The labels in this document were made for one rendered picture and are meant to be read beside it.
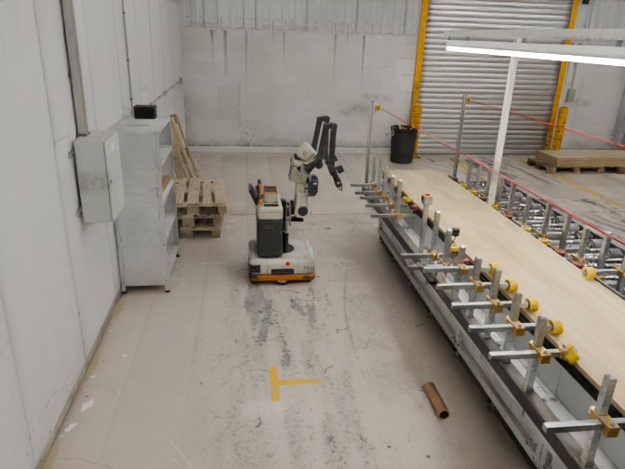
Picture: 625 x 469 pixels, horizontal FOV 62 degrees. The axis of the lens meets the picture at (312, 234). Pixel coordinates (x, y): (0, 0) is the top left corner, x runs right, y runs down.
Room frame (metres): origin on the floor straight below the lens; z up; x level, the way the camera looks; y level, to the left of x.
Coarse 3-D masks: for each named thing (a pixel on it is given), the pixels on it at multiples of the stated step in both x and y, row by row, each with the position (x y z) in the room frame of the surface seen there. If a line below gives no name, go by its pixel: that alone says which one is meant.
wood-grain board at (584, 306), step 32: (416, 192) 5.19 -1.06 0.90; (448, 192) 5.23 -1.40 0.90; (448, 224) 4.21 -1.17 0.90; (480, 224) 4.25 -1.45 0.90; (512, 224) 4.28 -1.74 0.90; (480, 256) 3.54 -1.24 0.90; (512, 256) 3.56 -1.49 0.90; (544, 256) 3.59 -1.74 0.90; (544, 288) 3.04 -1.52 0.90; (576, 288) 3.05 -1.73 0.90; (576, 320) 2.64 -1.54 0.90; (608, 320) 2.65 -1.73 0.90; (608, 352) 2.32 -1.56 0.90
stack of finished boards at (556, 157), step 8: (544, 152) 10.52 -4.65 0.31; (552, 152) 10.55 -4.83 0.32; (560, 152) 10.58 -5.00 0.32; (568, 152) 10.61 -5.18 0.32; (576, 152) 10.64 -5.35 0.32; (584, 152) 10.67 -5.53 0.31; (592, 152) 10.70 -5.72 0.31; (600, 152) 10.73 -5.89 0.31; (608, 152) 10.77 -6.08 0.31; (616, 152) 10.80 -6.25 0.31; (624, 152) 10.83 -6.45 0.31; (544, 160) 10.37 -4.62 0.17; (552, 160) 10.11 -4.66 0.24; (560, 160) 9.97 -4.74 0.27; (568, 160) 10.00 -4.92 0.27; (576, 160) 10.03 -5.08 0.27; (584, 160) 10.06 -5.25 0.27; (592, 160) 10.09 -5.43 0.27; (600, 160) 10.12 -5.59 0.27; (608, 160) 10.15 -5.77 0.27; (616, 160) 10.17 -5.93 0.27; (624, 160) 10.20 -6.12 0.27
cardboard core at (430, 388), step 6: (426, 384) 3.11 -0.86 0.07; (432, 384) 3.10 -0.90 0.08; (426, 390) 3.07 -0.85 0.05; (432, 390) 3.03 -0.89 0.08; (432, 396) 2.97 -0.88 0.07; (438, 396) 2.96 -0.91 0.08; (432, 402) 2.94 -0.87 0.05; (438, 402) 2.91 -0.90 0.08; (444, 402) 2.92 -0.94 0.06; (438, 408) 2.86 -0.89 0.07; (444, 408) 2.85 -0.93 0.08; (438, 414) 2.82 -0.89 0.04; (444, 414) 2.86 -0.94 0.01
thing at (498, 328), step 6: (498, 324) 2.46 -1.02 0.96; (504, 324) 2.46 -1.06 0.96; (510, 324) 2.46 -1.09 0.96; (522, 324) 2.47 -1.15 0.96; (528, 324) 2.47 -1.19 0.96; (534, 324) 2.47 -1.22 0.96; (468, 330) 2.43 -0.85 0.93; (474, 330) 2.41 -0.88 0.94; (480, 330) 2.42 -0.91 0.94; (486, 330) 2.42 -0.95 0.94; (492, 330) 2.43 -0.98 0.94; (498, 330) 2.43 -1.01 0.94; (504, 330) 2.44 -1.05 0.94; (510, 330) 2.44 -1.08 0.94
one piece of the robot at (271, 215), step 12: (264, 204) 4.87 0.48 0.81; (276, 204) 4.89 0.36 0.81; (264, 216) 4.75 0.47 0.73; (276, 216) 4.76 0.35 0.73; (264, 228) 4.75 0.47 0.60; (276, 228) 4.76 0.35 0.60; (264, 240) 4.75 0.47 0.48; (276, 240) 4.76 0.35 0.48; (264, 252) 4.75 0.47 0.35; (276, 252) 4.76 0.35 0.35
